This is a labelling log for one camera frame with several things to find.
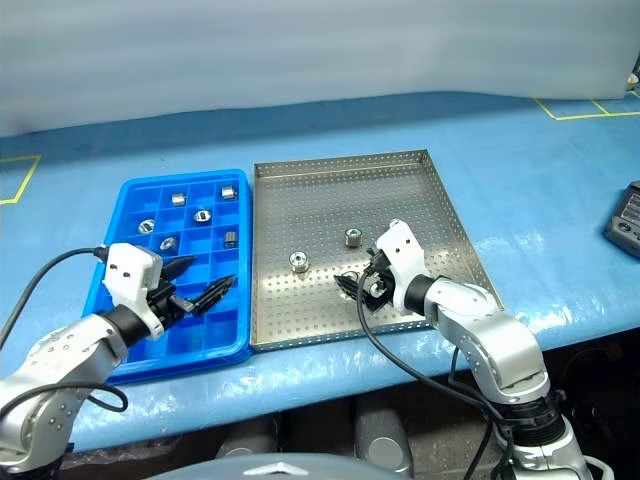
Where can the metal nut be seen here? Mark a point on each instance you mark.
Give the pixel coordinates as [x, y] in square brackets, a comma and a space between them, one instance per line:
[300, 261]
[353, 237]

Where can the grey robot torso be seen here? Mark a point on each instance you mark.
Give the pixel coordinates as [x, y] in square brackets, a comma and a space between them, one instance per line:
[280, 470]

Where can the blue compartment tray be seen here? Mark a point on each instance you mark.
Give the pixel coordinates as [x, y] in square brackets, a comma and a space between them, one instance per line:
[220, 327]

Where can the perforated metal tray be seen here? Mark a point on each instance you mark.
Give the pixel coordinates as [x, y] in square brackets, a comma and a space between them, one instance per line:
[310, 200]

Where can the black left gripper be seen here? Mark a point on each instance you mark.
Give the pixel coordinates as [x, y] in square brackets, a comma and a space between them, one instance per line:
[165, 305]

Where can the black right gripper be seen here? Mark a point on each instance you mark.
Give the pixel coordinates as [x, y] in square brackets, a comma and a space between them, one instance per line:
[377, 290]

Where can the dark grey electronic device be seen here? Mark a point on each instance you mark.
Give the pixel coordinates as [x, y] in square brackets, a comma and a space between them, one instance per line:
[625, 220]

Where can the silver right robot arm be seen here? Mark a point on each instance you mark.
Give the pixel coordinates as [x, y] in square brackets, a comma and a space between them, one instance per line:
[500, 340]

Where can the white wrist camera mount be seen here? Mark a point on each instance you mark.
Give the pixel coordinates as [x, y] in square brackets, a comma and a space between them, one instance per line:
[402, 255]
[127, 275]

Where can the white foam backdrop sheet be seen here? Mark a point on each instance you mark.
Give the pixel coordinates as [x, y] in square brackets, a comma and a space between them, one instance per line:
[300, 50]

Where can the grey rounded shape under table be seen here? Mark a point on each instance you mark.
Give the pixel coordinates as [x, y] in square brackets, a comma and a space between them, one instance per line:
[245, 440]
[382, 440]

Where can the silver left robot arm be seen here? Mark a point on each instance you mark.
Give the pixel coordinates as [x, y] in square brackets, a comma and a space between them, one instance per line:
[65, 345]

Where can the small white object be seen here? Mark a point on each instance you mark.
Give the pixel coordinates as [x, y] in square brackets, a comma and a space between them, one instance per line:
[633, 79]

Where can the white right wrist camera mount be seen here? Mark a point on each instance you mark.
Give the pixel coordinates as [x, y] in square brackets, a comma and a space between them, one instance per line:
[402, 255]

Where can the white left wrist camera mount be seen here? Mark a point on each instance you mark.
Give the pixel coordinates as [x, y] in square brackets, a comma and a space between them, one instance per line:
[127, 275]

